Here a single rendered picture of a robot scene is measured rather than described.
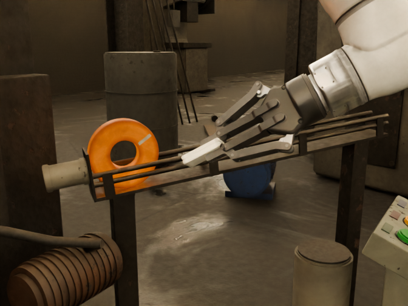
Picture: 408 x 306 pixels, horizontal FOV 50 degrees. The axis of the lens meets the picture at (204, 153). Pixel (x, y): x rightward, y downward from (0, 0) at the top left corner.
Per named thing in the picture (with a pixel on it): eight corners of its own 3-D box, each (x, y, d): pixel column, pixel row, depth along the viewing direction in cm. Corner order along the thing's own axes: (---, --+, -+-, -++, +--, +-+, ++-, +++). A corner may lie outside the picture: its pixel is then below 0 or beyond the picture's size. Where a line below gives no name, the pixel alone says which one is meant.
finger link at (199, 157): (225, 145, 72) (227, 149, 72) (189, 164, 74) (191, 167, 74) (218, 141, 69) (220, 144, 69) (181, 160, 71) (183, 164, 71)
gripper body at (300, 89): (301, 61, 64) (246, 91, 67) (326, 108, 61) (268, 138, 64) (310, 80, 71) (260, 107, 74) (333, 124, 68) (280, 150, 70)
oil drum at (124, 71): (93, 161, 361) (85, 50, 340) (141, 147, 409) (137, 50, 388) (147, 172, 330) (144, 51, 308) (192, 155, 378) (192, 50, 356)
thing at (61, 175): (46, 187, 96) (40, 162, 94) (87, 179, 99) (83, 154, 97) (47, 197, 90) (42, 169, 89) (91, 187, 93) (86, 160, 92)
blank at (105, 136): (116, 197, 101) (118, 202, 98) (71, 147, 94) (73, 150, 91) (167, 155, 103) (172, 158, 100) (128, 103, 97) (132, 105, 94)
